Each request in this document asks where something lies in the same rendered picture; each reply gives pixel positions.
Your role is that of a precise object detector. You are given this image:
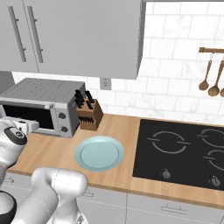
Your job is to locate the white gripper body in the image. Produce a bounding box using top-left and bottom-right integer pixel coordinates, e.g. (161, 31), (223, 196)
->
(27, 120), (40, 133)

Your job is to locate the toaster oven glass door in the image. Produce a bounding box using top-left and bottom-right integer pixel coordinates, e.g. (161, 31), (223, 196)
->
(0, 97), (56, 133)

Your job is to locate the silver toaster oven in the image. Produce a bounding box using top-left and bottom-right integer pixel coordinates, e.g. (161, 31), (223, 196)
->
(0, 77), (87, 139)

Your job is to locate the wide grey cupboard door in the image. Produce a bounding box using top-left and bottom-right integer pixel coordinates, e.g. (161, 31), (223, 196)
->
(21, 0), (144, 81)

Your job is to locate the wooden knife block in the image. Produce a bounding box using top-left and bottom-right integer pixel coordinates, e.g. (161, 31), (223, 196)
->
(76, 99), (104, 131)

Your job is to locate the grey drawer front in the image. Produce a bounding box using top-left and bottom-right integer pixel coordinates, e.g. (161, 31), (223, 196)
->
(0, 171), (34, 200)
(76, 185), (129, 224)
(125, 192), (224, 224)

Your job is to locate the light blue plate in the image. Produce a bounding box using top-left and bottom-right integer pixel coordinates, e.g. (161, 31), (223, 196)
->
(74, 136), (125, 172)

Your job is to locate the grey hob knob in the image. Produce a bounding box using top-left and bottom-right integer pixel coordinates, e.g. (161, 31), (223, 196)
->
(162, 168), (172, 179)
(210, 175), (221, 186)

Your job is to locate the black hob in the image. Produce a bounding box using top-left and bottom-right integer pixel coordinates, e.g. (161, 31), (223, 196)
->
(131, 118), (224, 192)

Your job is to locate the small wooden spoon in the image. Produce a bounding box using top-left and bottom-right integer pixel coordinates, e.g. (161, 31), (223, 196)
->
(198, 59), (213, 92)

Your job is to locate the large wooden spoon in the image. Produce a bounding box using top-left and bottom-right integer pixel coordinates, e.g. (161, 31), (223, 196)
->
(207, 59), (224, 98)

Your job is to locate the grey wall socket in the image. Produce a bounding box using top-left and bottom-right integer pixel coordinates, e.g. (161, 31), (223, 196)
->
(100, 77), (111, 91)

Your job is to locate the grey cupboard door handle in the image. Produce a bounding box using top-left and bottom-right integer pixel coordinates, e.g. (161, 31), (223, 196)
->
(7, 5), (27, 63)
(26, 5), (45, 64)

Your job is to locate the wooden wall rail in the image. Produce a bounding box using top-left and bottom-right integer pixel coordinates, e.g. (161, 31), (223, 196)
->
(199, 46), (224, 54)

